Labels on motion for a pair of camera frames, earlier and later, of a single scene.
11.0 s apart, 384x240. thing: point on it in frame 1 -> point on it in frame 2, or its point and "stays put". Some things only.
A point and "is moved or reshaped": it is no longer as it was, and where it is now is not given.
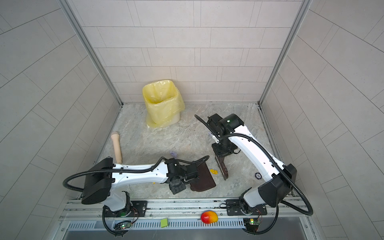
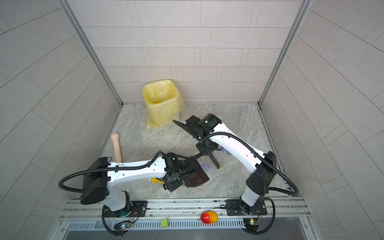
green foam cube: [164, 222] stays put
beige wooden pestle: [115, 137] stays put
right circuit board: [252, 224] stays put
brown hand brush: [222, 167] is moved or reshaped
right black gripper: [220, 153] -> [204, 152]
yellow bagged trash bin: [163, 102] stays put
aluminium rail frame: [288, 218] stays put
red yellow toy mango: [209, 217] stays put
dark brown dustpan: [205, 181] is moved or reshaped
